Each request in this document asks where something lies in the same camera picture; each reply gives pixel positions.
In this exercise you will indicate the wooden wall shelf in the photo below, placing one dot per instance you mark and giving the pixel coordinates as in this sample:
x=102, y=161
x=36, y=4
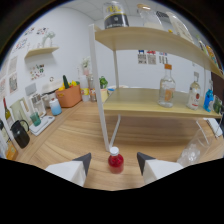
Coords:
x=41, y=51

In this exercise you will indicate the white tray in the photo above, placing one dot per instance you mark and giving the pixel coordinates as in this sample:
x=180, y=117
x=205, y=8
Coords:
x=43, y=126

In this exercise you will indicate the black kettle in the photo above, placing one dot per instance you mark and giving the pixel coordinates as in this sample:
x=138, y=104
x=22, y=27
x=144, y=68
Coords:
x=20, y=135

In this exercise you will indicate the white figurine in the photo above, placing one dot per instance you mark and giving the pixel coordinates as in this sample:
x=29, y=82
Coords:
x=49, y=38

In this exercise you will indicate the flower vase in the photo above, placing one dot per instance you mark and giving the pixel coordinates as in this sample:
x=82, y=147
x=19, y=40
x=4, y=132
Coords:
x=86, y=68

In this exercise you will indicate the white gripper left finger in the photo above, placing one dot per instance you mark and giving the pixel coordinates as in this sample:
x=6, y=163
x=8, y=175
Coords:
x=71, y=170

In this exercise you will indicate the red wall poster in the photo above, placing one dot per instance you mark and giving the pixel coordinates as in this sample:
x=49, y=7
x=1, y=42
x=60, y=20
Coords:
x=151, y=58

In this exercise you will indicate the green potted plant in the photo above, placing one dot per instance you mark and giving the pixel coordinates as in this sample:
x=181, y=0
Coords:
x=103, y=82

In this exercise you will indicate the white notebook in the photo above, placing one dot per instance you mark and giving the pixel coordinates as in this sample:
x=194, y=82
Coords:
x=214, y=127

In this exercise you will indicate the small red liquid bottle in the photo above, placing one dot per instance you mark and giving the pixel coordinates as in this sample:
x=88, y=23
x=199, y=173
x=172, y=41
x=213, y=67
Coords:
x=116, y=163

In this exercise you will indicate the glass pitcher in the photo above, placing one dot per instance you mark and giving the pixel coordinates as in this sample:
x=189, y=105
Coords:
x=18, y=110

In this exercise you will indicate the green toy vegetable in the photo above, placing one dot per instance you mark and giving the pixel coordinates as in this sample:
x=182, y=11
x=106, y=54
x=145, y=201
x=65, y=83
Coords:
x=66, y=82

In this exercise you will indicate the tall black can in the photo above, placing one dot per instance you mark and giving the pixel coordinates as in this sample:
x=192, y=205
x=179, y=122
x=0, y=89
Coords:
x=115, y=18

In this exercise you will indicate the two-tier white wood shelf rack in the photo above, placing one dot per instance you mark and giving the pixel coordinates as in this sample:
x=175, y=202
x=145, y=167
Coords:
x=140, y=38

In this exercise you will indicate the blue wall poster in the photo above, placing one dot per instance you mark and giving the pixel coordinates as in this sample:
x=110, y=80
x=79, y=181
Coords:
x=142, y=57

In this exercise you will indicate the wine bottle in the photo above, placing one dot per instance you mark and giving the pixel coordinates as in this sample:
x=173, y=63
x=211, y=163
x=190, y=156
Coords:
x=6, y=111

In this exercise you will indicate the clear bottle red label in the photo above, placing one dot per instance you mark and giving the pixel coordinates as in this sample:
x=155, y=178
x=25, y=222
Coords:
x=194, y=96

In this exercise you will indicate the teal cup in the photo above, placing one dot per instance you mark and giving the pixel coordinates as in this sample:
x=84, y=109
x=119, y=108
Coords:
x=35, y=119

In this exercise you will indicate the blue liquid bottle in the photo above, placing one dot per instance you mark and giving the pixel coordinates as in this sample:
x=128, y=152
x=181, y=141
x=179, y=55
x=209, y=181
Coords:
x=208, y=100

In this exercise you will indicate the clear bottle orange cap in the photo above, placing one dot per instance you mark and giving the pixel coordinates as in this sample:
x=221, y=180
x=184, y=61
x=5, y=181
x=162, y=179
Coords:
x=166, y=91

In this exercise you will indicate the blue white jar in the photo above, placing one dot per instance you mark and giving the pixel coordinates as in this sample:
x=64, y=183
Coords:
x=55, y=107

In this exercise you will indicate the glass jar cork lid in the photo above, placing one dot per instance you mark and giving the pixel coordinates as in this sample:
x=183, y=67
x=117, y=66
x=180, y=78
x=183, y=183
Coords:
x=150, y=18

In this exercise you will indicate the white appliance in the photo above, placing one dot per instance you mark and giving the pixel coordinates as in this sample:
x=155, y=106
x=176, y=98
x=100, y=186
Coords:
x=37, y=104

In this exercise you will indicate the multicolour wall poster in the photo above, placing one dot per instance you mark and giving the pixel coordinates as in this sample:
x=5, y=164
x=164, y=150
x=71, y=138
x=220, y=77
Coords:
x=163, y=58

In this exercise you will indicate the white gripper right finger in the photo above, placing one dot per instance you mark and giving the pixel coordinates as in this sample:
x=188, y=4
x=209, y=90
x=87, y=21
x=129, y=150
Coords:
x=156, y=169

